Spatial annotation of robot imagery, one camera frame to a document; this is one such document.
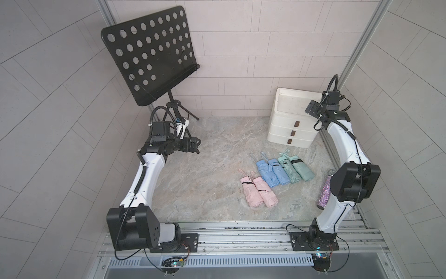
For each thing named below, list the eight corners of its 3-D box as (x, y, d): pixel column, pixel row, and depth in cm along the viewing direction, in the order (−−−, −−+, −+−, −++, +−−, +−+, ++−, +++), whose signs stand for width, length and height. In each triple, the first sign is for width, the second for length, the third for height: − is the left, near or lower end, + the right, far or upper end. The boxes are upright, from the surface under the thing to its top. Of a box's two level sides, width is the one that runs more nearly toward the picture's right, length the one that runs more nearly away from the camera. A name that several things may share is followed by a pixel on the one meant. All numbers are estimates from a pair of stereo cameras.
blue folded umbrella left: (268, 190, 88) (269, 187, 85) (255, 165, 97) (256, 161, 94) (278, 186, 89) (280, 183, 86) (265, 162, 98) (266, 158, 95)
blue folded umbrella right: (281, 187, 89) (282, 184, 86) (266, 162, 98) (268, 159, 95) (289, 183, 90) (291, 180, 87) (274, 159, 99) (276, 156, 96)
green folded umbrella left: (289, 185, 90) (291, 181, 86) (276, 157, 100) (277, 153, 97) (300, 182, 91) (302, 178, 87) (285, 155, 101) (287, 151, 98)
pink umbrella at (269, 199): (266, 209, 82) (267, 207, 79) (250, 175, 93) (250, 171, 90) (278, 204, 83) (279, 202, 80) (260, 171, 95) (261, 168, 92)
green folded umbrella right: (305, 182, 91) (306, 180, 88) (288, 160, 99) (289, 157, 97) (313, 178, 92) (315, 175, 90) (296, 156, 101) (297, 153, 98)
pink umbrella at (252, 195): (249, 209, 82) (250, 207, 79) (235, 174, 94) (235, 171, 91) (262, 204, 84) (264, 201, 81) (247, 170, 95) (247, 166, 92)
